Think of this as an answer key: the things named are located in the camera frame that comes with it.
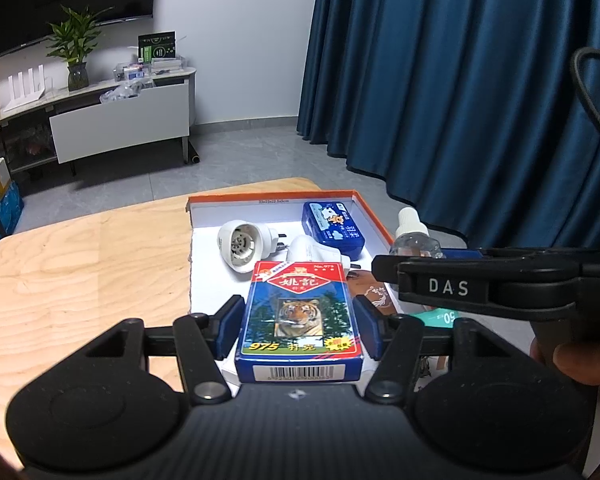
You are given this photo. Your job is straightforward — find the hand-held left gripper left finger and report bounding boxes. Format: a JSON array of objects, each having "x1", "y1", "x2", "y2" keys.
[{"x1": 82, "y1": 294, "x2": 246, "y2": 407}]

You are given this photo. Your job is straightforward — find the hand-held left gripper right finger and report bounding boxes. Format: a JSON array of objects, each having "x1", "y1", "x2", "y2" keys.
[{"x1": 351, "y1": 296, "x2": 511, "y2": 406}]

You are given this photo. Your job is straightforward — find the brown tube with white cap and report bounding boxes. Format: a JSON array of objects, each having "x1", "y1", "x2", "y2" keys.
[{"x1": 347, "y1": 270, "x2": 398, "y2": 316}]

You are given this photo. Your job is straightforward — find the clear liquid refill bottle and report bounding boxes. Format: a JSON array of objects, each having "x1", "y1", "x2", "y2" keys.
[{"x1": 389, "y1": 207, "x2": 445, "y2": 260}]

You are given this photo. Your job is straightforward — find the green face mask box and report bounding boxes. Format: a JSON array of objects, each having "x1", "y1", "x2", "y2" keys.
[{"x1": 405, "y1": 307, "x2": 463, "y2": 328}]

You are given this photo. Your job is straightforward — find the blue cartoon tissue pack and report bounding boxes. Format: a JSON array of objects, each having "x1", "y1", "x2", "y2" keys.
[{"x1": 301, "y1": 200, "x2": 367, "y2": 259}]

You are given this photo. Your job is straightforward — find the blue red playing card box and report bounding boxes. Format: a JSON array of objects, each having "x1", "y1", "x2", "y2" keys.
[{"x1": 235, "y1": 260, "x2": 365, "y2": 385}]

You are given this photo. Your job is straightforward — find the white plain mosquito repellent heater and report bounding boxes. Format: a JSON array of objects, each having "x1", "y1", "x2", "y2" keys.
[{"x1": 217, "y1": 220, "x2": 288, "y2": 281}]

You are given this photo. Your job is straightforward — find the white leaf-marked mosquito repellent heater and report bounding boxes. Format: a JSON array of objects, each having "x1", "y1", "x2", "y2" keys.
[{"x1": 285, "y1": 234, "x2": 362, "y2": 277}]

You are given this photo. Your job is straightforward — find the orange-rimmed white cardboard box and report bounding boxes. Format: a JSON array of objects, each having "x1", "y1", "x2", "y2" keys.
[{"x1": 186, "y1": 189, "x2": 433, "y2": 393}]

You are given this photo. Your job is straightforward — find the person's right hand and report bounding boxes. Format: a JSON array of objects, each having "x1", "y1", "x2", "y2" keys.
[{"x1": 529, "y1": 336, "x2": 600, "y2": 390}]

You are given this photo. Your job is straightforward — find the blue curtain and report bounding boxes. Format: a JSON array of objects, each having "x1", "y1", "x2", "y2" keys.
[{"x1": 296, "y1": 0, "x2": 600, "y2": 251}]

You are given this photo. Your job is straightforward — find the white television cabinet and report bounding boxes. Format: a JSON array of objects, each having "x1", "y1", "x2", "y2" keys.
[{"x1": 0, "y1": 66, "x2": 197, "y2": 176}]

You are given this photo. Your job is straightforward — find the blue plastic package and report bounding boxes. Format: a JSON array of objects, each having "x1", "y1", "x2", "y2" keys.
[{"x1": 0, "y1": 180, "x2": 25, "y2": 243}]

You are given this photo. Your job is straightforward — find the clear plastic bag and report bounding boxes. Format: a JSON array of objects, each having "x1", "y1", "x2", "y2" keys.
[{"x1": 100, "y1": 82, "x2": 146, "y2": 103}]

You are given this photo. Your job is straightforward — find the black green box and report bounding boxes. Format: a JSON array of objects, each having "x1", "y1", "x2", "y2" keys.
[{"x1": 138, "y1": 31, "x2": 177, "y2": 63}]

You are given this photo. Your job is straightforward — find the potted plant in dark vase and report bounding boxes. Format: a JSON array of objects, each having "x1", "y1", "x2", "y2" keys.
[{"x1": 46, "y1": 6, "x2": 113, "y2": 92}]

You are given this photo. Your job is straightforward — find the white router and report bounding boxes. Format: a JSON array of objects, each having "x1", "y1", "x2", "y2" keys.
[{"x1": 4, "y1": 63, "x2": 48, "y2": 111}]

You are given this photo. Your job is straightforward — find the black cable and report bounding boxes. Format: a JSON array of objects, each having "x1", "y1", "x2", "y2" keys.
[{"x1": 570, "y1": 47, "x2": 600, "y2": 156}]

